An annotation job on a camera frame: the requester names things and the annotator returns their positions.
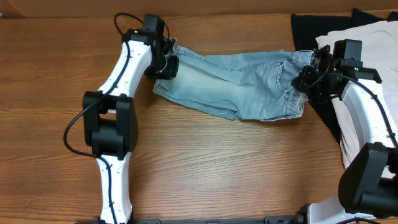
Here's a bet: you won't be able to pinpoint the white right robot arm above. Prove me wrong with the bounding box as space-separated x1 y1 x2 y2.
291 39 397 223

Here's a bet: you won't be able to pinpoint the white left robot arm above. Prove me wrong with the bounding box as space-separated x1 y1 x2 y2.
82 27 178 223

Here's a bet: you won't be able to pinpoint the black cloth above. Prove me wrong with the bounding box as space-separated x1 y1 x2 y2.
291 8 383 142

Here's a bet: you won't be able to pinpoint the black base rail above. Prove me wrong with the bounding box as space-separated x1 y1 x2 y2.
74 215 299 224

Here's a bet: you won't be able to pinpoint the light blue denim shorts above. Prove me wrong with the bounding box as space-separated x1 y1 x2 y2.
153 47 315 121

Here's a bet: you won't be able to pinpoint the beige folded garment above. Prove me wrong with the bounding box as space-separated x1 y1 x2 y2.
315 21 397 168

